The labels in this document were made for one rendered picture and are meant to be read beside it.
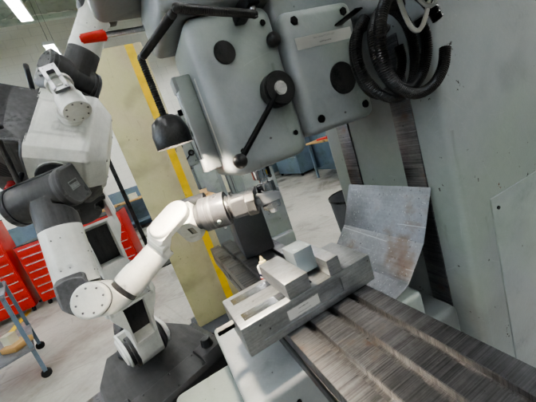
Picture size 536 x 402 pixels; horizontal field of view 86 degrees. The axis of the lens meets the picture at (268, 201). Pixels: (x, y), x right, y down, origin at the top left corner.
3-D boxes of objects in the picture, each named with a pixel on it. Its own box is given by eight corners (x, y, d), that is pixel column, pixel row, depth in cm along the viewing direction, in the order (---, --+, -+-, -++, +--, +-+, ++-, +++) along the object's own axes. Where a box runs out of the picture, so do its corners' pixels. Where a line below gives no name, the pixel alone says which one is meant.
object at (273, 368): (269, 459, 59) (250, 414, 56) (225, 360, 91) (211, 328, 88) (432, 330, 76) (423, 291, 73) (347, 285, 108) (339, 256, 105)
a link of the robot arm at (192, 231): (207, 218, 68) (163, 231, 69) (224, 237, 77) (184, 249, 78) (204, 181, 75) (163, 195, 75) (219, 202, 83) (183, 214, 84)
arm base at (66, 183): (29, 240, 70) (-14, 209, 62) (43, 206, 79) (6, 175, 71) (88, 215, 71) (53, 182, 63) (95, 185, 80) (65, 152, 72)
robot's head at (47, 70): (65, 116, 74) (48, 94, 67) (50, 92, 75) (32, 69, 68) (89, 105, 76) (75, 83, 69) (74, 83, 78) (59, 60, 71)
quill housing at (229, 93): (238, 179, 59) (179, 13, 52) (215, 178, 78) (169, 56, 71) (313, 149, 65) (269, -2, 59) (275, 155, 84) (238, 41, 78)
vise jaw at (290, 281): (289, 301, 62) (284, 285, 61) (262, 278, 76) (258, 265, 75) (312, 287, 64) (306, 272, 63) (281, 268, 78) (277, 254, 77)
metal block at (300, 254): (300, 276, 68) (293, 254, 67) (288, 269, 73) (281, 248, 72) (317, 266, 70) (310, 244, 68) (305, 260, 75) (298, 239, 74)
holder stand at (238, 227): (246, 259, 110) (228, 211, 105) (236, 244, 130) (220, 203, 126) (274, 246, 112) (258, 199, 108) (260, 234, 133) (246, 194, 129)
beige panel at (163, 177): (199, 344, 229) (64, 43, 179) (191, 321, 265) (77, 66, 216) (256, 311, 246) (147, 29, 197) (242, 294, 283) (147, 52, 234)
